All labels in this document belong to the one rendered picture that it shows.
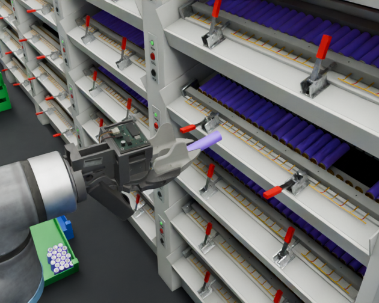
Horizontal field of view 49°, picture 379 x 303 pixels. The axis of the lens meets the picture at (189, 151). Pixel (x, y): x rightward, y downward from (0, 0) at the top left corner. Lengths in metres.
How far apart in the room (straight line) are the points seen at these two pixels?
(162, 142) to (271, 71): 0.23
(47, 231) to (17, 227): 1.13
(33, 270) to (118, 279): 0.96
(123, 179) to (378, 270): 0.41
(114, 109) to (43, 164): 0.91
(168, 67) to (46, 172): 0.54
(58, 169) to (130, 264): 1.09
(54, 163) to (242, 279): 0.69
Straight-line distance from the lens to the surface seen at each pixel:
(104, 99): 1.55
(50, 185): 0.58
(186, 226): 1.27
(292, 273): 0.92
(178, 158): 0.65
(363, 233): 0.75
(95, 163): 0.60
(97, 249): 1.72
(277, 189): 0.76
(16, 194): 0.58
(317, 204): 0.78
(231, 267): 1.16
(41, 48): 2.13
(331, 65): 0.72
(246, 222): 1.00
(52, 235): 1.72
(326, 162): 0.81
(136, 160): 0.60
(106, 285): 1.59
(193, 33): 0.94
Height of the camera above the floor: 1.23
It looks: 34 degrees down
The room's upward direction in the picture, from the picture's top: straight up
